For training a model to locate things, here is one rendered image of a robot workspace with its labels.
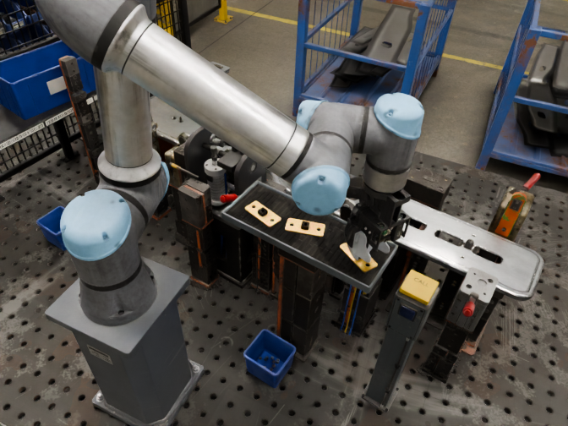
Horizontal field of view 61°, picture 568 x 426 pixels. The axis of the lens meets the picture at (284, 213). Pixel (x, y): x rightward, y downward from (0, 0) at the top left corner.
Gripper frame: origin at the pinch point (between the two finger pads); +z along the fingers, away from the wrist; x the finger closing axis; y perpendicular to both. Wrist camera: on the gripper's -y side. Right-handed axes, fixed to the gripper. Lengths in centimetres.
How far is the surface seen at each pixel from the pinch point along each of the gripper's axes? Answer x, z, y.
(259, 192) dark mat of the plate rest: -7.5, 1.8, -27.7
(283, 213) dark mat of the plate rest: -6.5, 1.8, -18.7
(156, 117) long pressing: -9, 18, -95
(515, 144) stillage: 214, 101, -84
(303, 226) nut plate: -5.7, 0.6, -12.2
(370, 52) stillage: 165, 67, -177
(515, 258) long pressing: 45.1, 17.7, 11.1
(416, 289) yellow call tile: 4.4, 1.7, 12.6
